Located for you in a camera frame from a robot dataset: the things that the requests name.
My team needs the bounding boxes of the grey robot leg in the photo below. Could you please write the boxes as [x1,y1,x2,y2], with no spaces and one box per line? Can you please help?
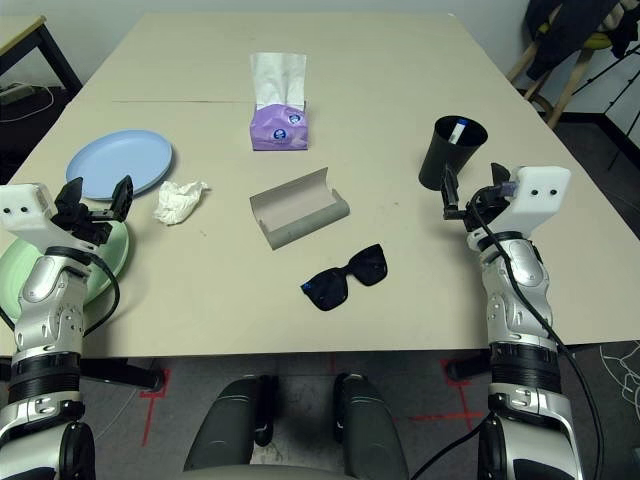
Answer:
[333,372,411,480]
[183,374,279,474]

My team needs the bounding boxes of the blue plastic plate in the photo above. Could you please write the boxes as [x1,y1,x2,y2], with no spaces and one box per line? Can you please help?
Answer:
[65,129,175,202]

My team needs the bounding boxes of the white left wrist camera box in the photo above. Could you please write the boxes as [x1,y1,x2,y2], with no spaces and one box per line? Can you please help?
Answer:
[0,182,56,249]

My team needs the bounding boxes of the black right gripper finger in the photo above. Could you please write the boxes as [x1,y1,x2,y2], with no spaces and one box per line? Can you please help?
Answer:
[489,162,512,189]
[439,166,461,211]

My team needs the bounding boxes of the white tissue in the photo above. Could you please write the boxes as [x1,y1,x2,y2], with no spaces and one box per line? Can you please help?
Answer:
[152,179,211,226]

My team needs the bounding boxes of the red floor tape mark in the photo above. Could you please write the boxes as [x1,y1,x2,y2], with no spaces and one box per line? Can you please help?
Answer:
[139,367,171,446]

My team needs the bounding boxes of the grey robot right leg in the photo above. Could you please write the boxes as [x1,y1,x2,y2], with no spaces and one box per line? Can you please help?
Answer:
[333,372,411,480]

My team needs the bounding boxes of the black left wrist camera cable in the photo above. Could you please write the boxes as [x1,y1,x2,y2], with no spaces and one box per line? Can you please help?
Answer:
[64,249,122,336]

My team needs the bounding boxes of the purple tissue pack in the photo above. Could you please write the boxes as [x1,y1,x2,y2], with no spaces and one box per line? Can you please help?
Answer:
[248,52,310,152]

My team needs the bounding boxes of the wooden stool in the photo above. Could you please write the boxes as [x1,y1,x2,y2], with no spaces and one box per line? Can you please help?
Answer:
[506,14,621,130]

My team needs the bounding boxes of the grey robot left leg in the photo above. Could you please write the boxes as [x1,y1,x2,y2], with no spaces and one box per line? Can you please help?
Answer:
[183,374,279,474]

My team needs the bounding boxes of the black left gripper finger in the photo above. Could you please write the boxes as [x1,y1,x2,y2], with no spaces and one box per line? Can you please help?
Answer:
[53,177,85,211]
[110,174,135,224]

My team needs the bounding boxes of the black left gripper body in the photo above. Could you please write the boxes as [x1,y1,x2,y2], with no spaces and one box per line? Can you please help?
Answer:
[49,199,117,247]

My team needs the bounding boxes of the grey power strip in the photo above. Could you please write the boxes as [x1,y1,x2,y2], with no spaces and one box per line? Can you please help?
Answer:
[0,83,36,104]

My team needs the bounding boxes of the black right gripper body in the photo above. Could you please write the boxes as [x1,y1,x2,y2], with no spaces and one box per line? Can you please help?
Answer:
[442,187,506,234]

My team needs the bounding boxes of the white floor cable loop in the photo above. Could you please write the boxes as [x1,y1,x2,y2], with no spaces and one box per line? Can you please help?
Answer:
[0,84,55,124]

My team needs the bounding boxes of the grey robot torso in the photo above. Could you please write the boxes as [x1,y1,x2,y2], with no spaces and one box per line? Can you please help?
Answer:
[174,464,361,480]

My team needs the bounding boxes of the black cup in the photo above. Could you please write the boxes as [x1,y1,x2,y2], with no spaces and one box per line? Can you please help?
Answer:
[417,115,489,191]

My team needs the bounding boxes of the black table foot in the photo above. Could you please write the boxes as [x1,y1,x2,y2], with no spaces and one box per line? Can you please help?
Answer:
[446,357,494,381]
[79,357,166,391]

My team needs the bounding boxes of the white floor cable tangle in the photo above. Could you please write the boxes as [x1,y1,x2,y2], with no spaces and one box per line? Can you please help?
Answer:
[599,344,640,401]

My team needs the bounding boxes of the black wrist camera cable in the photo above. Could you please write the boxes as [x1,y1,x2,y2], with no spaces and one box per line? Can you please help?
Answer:
[469,187,604,480]
[64,249,122,336]

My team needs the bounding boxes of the black sunglasses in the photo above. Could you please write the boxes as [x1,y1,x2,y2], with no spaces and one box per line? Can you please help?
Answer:
[300,243,389,314]

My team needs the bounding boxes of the wooden side table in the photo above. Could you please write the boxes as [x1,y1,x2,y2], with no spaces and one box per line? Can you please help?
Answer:
[0,14,84,94]

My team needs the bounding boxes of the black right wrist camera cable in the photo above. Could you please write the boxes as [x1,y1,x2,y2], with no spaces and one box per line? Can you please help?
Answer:
[469,187,604,480]

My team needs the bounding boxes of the dark jacket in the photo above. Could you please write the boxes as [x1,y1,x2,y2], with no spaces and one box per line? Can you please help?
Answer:
[522,0,640,81]

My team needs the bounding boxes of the black hanging right arm cable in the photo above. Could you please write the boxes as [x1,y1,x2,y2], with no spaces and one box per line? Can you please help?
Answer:
[409,419,489,480]

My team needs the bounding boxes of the green plastic plate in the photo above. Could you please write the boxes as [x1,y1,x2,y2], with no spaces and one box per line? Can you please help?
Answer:
[0,219,130,324]

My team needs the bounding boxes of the grey glasses case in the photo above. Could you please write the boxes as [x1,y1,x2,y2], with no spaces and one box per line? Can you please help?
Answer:
[248,167,350,251]

